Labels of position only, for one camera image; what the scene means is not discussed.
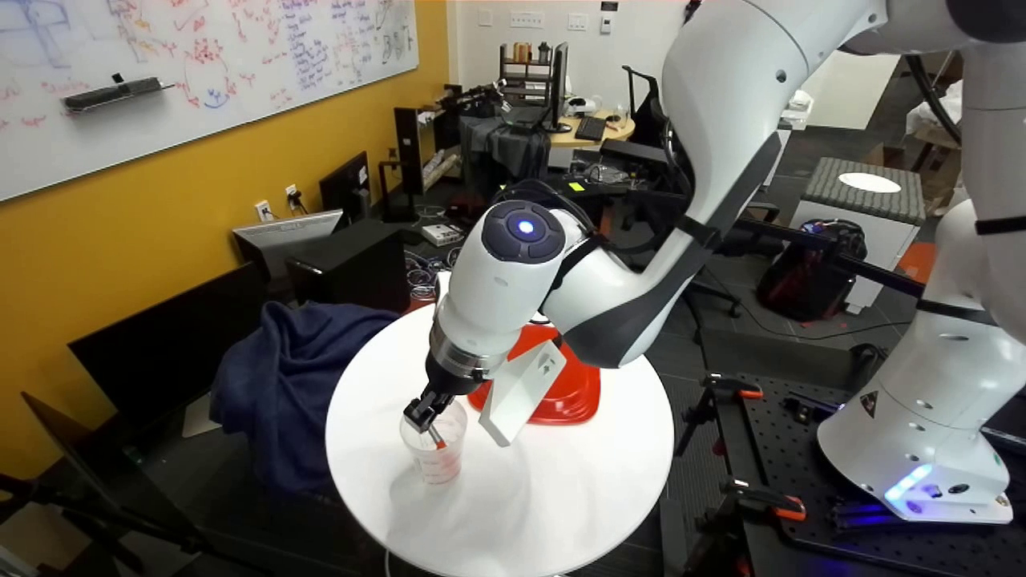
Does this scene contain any red square plate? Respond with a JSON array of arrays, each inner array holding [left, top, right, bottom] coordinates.
[[464, 324, 604, 425]]

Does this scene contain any clear plastic cup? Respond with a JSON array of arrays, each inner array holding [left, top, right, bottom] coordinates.
[[397, 397, 473, 489]]

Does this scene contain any silver laptop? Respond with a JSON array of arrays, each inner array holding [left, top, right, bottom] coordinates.
[[230, 205, 346, 281]]

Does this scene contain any dark blue cloth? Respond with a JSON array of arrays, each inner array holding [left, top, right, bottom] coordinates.
[[205, 299, 406, 505]]

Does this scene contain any round white table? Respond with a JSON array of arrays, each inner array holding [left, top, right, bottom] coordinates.
[[320, 302, 679, 577]]

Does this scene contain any black and red bag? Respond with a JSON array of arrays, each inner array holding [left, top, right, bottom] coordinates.
[[756, 217, 869, 324]]

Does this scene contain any black computer monitor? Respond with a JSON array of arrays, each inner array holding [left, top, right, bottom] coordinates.
[[319, 149, 377, 223]]

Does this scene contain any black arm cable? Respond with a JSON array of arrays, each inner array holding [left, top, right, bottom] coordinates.
[[734, 211, 1026, 326]]

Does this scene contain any black clamp orange handle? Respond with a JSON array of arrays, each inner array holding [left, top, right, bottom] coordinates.
[[683, 367, 770, 429], [694, 478, 812, 560]]

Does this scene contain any black breadboard bench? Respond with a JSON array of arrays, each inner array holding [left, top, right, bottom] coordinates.
[[683, 373, 1026, 577]]

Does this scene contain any black storage shelf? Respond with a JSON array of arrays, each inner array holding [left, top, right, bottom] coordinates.
[[494, 41, 572, 121]]

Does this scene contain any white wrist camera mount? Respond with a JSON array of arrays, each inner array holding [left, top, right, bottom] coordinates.
[[474, 339, 572, 447]]

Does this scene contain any wall whiteboard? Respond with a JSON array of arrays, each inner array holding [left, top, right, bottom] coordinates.
[[0, 0, 425, 205]]

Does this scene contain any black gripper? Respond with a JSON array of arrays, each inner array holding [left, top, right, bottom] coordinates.
[[401, 331, 502, 447]]

